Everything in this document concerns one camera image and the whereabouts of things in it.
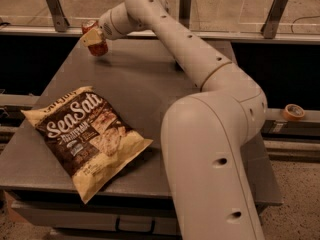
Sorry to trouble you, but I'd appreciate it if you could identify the metal bracket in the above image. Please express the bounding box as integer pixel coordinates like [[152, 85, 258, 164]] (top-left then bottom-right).
[[261, 0, 289, 39], [46, 0, 70, 32], [179, 0, 192, 28]]

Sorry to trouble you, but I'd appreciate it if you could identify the sea salt chips bag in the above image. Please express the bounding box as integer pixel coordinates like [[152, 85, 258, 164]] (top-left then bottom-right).
[[23, 86, 152, 203]]

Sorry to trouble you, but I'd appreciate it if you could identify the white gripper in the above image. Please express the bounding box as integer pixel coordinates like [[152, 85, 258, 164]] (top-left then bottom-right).
[[80, 3, 139, 47]]

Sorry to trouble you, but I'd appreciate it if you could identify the black drawer handle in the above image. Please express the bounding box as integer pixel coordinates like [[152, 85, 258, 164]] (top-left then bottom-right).
[[115, 216, 155, 234]]

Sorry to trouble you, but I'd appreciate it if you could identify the left metal bracket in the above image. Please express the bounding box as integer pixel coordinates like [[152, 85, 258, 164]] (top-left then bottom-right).
[[46, 0, 70, 32]]

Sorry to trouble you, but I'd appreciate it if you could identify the metal window rail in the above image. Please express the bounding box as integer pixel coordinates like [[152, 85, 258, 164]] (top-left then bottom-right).
[[0, 25, 320, 46]]

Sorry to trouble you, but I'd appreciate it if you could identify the middle metal bracket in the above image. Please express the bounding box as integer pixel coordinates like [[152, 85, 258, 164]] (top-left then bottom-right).
[[179, 0, 192, 28]]

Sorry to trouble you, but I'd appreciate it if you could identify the right metal bracket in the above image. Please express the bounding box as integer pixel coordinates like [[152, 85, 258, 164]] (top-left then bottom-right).
[[261, 0, 289, 39]]

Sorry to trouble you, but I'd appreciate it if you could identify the grey cabinet drawer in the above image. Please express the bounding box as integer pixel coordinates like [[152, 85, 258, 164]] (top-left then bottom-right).
[[11, 201, 180, 236]]

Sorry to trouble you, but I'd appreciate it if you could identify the red coke can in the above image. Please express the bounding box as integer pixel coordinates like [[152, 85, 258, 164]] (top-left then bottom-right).
[[82, 20, 108, 56]]

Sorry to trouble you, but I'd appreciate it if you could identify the tape roll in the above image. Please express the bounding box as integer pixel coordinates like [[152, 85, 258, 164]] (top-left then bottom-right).
[[283, 104, 305, 121]]

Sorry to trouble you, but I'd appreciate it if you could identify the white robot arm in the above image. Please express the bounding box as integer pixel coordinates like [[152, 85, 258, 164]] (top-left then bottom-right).
[[81, 0, 267, 240]]

